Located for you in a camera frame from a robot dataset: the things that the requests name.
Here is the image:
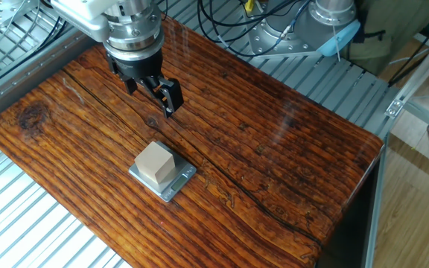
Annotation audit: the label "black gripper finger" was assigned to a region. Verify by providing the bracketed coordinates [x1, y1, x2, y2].
[118, 72, 139, 96]
[139, 74, 185, 120]

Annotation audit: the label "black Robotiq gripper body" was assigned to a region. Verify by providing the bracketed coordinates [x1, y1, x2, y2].
[104, 47, 164, 82]

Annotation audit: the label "light wooden cube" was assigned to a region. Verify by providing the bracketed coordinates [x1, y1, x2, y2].
[134, 140, 177, 185]

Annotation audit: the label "small silver digital scale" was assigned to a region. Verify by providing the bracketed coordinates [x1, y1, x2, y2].
[128, 148, 197, 203]

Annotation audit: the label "glossy wood-grain board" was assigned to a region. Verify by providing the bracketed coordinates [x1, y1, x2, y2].
[0, 16, 385, 268]

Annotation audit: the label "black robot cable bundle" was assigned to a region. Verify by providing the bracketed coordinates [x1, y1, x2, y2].
[197, 0, 312, 59]

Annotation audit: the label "black cables behind rail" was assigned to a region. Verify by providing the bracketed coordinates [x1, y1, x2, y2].
[0, 0, 69, 96]

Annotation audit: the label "grey aluminium table rail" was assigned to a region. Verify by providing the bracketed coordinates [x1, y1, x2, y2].
[0, 28, 102, 130]

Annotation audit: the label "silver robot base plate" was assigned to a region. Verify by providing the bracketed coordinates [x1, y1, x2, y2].
[247, 20, 322, 60]

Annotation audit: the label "thin white cables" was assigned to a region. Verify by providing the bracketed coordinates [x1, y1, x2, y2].
[0, 0, 42, 66]

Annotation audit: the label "blue-grey cable with metal plug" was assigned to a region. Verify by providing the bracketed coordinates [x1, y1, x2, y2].
[279, 0, 312, 41]

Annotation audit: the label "aluminium frame rail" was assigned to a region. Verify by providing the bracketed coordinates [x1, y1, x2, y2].
[361, 102, 429, 268]

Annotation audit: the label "aluminium frame post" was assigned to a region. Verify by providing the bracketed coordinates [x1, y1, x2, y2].
[384, 22, 429, 120]

